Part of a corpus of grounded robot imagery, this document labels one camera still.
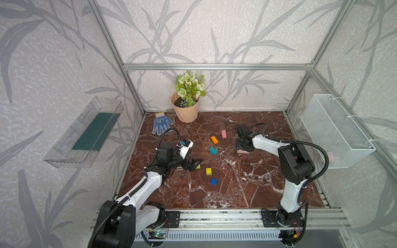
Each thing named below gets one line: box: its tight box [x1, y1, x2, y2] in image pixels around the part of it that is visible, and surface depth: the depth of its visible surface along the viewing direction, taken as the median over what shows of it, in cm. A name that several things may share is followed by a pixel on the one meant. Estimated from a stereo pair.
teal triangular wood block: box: [209, 145, 218, 155], surface depth 100 cm
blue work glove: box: [152, 112, 174, 136], surface depth 118 cm
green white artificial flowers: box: [175, 70, 207, 108], surface depth 98 cm
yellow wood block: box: [205, 167, 213, 176], surface depth 90 cm
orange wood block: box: [210, 135, 219, 145], surface depth 105 cm
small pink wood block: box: [221, 129, 227, 139], surface depth 108 cm
